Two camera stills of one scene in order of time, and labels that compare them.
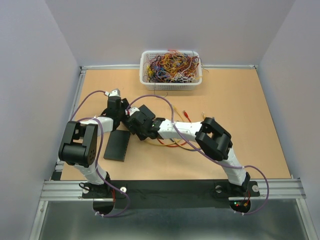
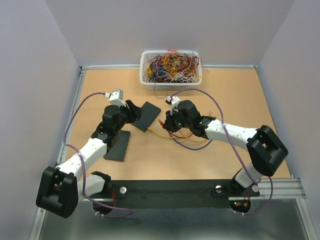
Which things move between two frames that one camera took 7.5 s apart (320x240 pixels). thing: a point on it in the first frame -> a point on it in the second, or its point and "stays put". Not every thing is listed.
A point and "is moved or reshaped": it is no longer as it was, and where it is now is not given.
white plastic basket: x=170 y=70 stays put
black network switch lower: x=117 y=145 stays put
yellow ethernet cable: x=162 y=145 is moved or reshaped
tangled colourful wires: x=173 y=66 stays put
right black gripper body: x=141 y=132 -> x=175 y=121
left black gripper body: x=124 y=104 stays put
